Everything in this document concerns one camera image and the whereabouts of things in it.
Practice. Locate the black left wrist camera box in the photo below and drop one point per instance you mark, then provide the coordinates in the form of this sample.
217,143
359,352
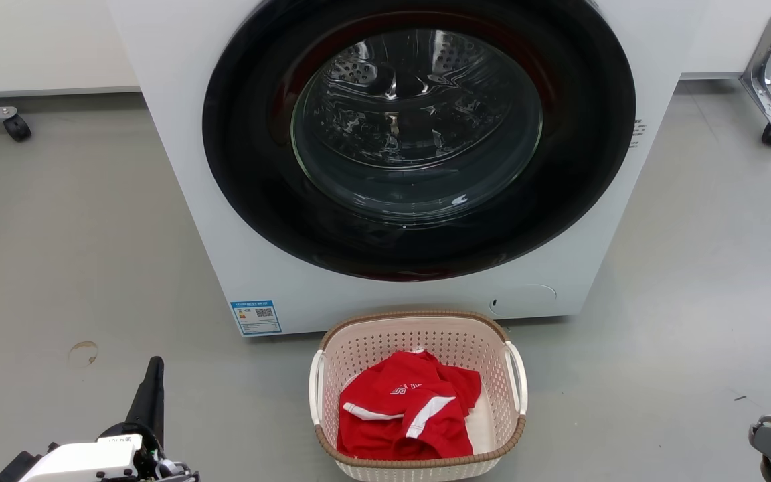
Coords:
17,468

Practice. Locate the round black washer door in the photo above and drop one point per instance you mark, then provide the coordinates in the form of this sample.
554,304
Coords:
245,134

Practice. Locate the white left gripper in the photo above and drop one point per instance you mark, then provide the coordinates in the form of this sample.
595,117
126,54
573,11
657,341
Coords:
84,462

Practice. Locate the red and white garment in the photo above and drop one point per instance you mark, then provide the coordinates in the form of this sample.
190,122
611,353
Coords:
399,422

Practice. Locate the white front-load washing machine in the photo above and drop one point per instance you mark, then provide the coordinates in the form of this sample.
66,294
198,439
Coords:
225,254

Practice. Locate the blue energy label sticker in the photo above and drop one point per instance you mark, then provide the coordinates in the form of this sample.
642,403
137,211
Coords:
256,317

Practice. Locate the beige plastic laundry basket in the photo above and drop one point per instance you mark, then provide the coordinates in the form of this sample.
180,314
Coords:
425,331

